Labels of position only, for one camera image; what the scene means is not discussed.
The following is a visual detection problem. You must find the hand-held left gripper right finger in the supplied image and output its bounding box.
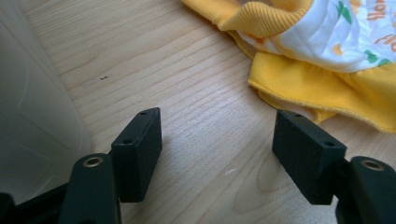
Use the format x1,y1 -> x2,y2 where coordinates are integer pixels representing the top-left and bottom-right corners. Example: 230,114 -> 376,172
272,109 -> 347,206

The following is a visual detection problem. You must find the yellow and white printed garment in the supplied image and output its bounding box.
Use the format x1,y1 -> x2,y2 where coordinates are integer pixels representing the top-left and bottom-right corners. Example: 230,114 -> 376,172
180,0 -> 396,134

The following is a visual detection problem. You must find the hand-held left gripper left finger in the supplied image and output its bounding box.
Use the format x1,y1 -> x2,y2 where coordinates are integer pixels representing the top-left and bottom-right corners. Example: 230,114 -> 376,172
109,106 -> 163,203

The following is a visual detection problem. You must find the translucent white plastic container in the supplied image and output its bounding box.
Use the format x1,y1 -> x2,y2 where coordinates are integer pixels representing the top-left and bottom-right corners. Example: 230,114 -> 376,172
0,0 -> 92,204

